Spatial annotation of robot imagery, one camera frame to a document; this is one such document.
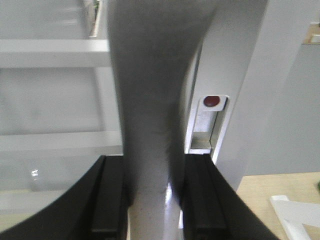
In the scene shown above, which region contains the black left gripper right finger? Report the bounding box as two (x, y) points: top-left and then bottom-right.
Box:
(181, 154), (277, 240)

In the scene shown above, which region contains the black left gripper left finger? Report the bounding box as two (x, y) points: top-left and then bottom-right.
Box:
(0, 156), (128, 240)

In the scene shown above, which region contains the white framed sliding glass door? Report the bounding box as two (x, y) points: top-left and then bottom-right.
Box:
(0, 0), (318, 228)

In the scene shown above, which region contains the grey door handle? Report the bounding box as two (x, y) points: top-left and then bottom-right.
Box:
(107, 0), (217, 240)

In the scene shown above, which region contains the door lock with red button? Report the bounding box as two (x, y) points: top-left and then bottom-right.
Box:
(185, 94), (229, 155)

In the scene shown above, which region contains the white support bracket frame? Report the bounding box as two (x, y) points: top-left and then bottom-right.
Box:
(270, 195), (320, 240)

